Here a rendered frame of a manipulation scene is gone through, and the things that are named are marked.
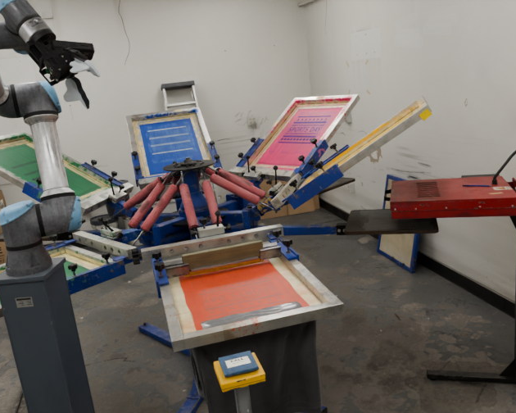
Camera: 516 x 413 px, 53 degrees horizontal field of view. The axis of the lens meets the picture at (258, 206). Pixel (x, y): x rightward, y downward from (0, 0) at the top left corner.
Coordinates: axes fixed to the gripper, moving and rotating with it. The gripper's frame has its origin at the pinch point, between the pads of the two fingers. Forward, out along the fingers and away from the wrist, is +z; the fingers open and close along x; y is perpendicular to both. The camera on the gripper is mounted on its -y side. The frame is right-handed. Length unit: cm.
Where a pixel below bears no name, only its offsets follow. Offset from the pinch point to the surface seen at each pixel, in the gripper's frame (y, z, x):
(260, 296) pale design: -29, 76, -53
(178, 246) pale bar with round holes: -41, 39, -98
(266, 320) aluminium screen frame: -12, 81, -31
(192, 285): -23, 57, -79
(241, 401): 14, 91, -29
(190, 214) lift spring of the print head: -66, 29, -113
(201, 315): -7, 67, -56
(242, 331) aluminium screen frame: -5, 78, -35
